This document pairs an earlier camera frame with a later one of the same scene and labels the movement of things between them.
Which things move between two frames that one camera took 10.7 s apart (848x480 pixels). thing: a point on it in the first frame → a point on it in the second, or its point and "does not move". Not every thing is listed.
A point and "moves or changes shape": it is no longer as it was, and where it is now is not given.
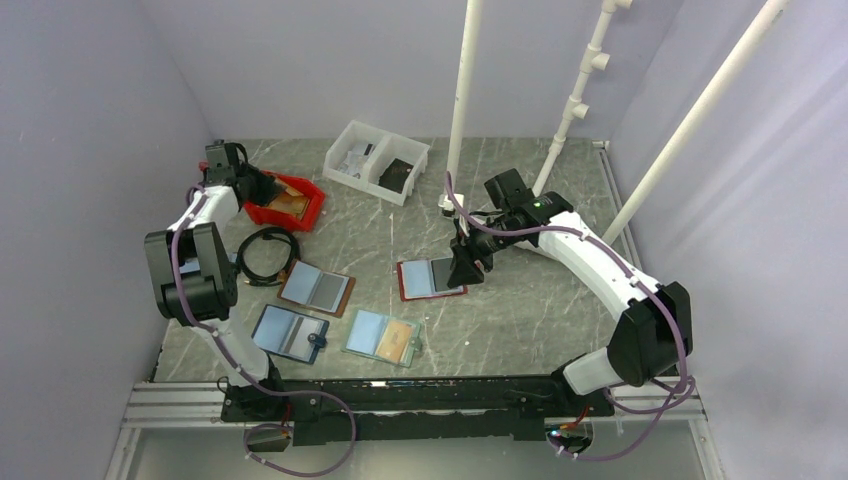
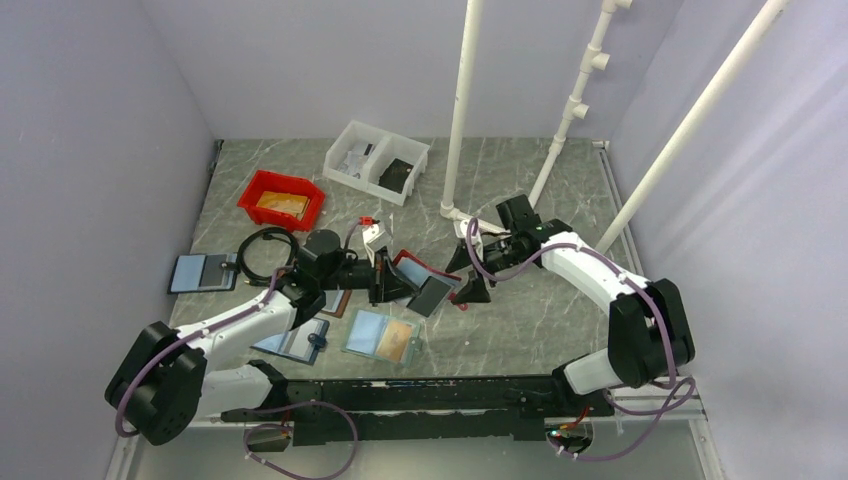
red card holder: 426,279 moves or changes shape
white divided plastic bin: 383,163 does not move
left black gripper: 267,183 → 394,287
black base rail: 362,410 does not move
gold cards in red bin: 291,200 does not move
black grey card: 440,272 → 431,293
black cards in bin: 394,177 does not move
